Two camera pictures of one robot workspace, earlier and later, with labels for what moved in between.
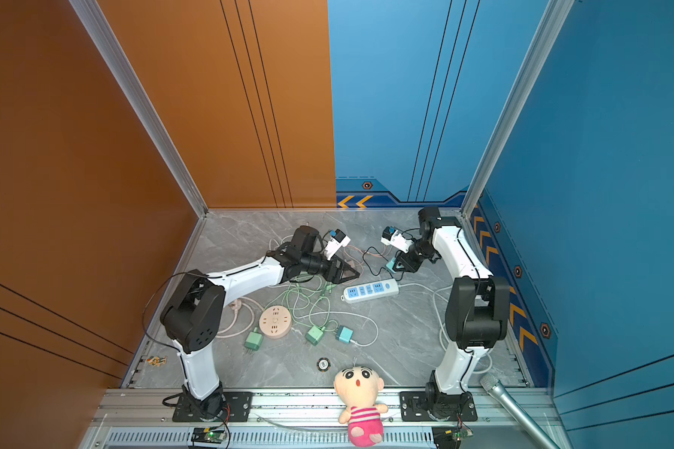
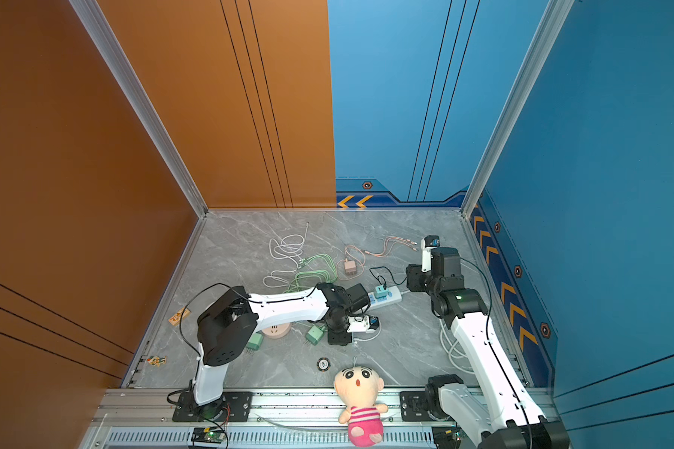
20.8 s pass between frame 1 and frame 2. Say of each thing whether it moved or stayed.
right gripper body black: moved
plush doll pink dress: stayed
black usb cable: moved
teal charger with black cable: moved
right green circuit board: stayed
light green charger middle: stayed
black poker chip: stayed
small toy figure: stayed
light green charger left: stayed
